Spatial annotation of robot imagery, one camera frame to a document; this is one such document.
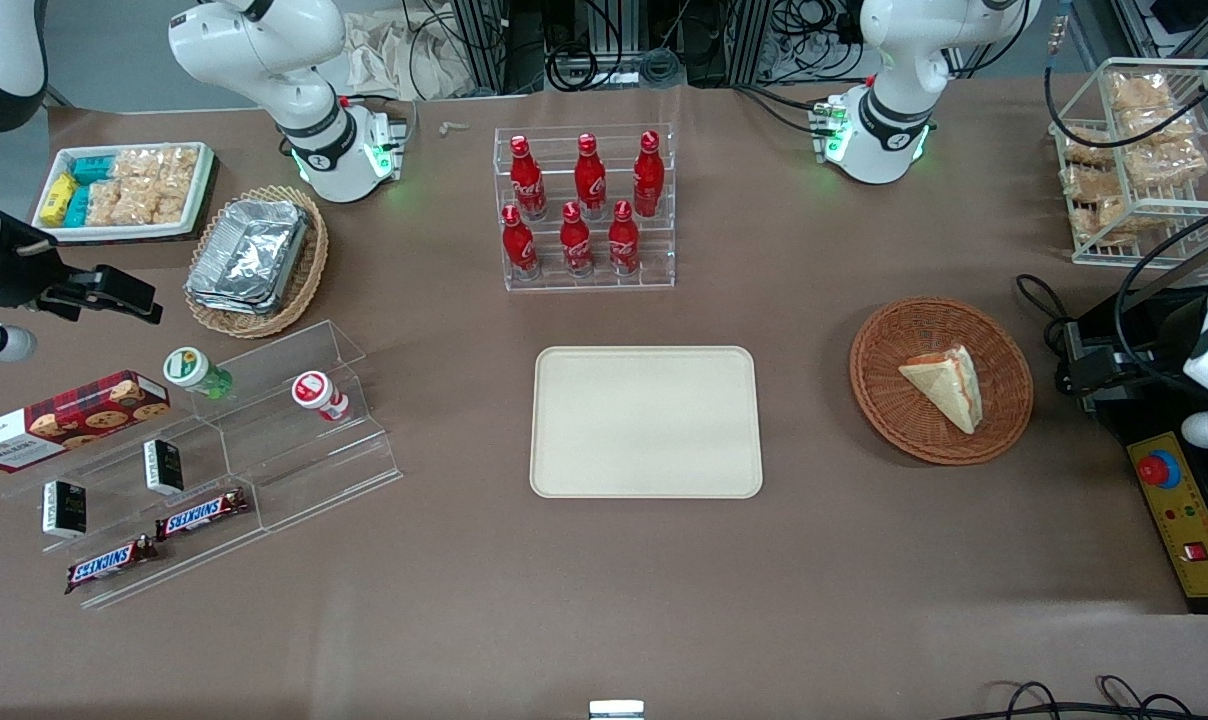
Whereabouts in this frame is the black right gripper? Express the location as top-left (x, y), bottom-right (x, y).
top-left (0, 222), bottom-right (164, 326)

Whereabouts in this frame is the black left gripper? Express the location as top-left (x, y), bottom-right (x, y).
top-left (1054, 286), bottom-right (1208, 403)

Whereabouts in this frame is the triangular sandwich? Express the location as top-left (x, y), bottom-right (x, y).
top-left (898, 344), bottom-right (985, 435)

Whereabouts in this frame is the white snack tray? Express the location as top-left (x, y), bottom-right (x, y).
top-left (31, 142), bottom-right (216, 245)

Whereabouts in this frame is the silver foil tray stack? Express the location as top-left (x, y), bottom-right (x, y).
top-left (185, 198), bottom-right (311, 317)

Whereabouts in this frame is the round brown wicker basket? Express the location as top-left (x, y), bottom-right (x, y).
top-left (849, 297), bottom-right (1035, 467)

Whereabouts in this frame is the oval tan wicker basket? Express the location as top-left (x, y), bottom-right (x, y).
top-left (183, 185), bottom-right (330, 340)

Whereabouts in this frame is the beige rectangular tray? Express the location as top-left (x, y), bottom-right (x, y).
top-left (530, 346), bottom-right (765, 500)

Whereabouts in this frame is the clear rice cracker pack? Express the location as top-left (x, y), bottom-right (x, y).
top-left (114, 147), bottom-right (201, 187)
top-left (129, 180), bottom-right (197, 227)
top-left (86, 180), bottom-right (132, 227)

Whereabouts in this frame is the yellow snack pack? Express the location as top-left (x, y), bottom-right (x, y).
top-left (39, 172), bottom-right (78, 227)

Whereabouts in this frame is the green capped drink bottle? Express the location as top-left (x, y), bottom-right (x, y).
top-left (162, 346), bottom-right (235, 401)

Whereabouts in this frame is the red tartan cookie box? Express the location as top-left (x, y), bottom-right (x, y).
top-left (0, 370), bottom-right (172, 474)

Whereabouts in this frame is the clear fried snack pack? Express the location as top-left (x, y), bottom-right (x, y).
top-left (1061, 168), bottom-right (1133, 247)
top-left (1057, 128), bottom-right (1117, 169)
top-left (1124, 133), bottom-right (1208, 189)
top-left (1107, 70), bottom-right (1182, 138)

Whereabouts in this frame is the small black white box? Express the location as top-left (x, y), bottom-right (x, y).
top-left (42, 480), bottom-right (89, 540)
top-left (143, 438), bottom-right (185, 497)

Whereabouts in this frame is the black yellow control box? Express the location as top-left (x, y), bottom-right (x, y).
top-left (1092, 395), bottom-right (1208, 614)

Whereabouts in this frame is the red capped drink bottle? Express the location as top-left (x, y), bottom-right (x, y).
top-left (291, 370), bottom-right (351, 423)

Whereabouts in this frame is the brown snickers bar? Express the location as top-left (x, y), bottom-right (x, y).
top-left (64, 535), bottom-right (160, 597)
top-left (154, 487), bottom-right (252, 542)

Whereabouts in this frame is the clear acrylic step display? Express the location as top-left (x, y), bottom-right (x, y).
top-left (0, 320), bottom-right (405, 611)

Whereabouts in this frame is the beige crumpled cloth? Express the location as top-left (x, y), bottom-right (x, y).
top-left (342, 8), bottom-right (472, 103)

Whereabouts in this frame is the red cola bottle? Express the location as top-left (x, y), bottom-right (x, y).
top-left (607, 200), bottom-right (642, 276)
top-left (632, 130), bottom-right (665, 219)
top-left (573, 132), bottom-right (609, 220)
top-left (509, 135), bottom-right (548, 222)
top-left (559, 202), bottom-right (595, 278)
top-left (500, 204), bottom-right (541, 280)

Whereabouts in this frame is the clear acrylic bottle rack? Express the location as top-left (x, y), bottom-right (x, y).
top-left (493, 123), bottom-right (677, 293)

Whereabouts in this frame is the black looped table cable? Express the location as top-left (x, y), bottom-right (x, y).
top-left (1014, 273), bottom-right (1077, 351)

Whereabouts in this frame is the white wire basket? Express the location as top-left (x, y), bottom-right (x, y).
top-left (1049, 57), bottom-right (1208, 267)

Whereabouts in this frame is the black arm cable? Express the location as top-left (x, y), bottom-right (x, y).
top-left (1043, 60), bottom-right (1208, 151)

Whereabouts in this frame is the black floor cable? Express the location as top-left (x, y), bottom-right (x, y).
top-left (964, 676), bottom-right (1208, 720)

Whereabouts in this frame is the black base cable bundle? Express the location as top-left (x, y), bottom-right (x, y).
top-left (732, 84), bottom-right (837, 137)

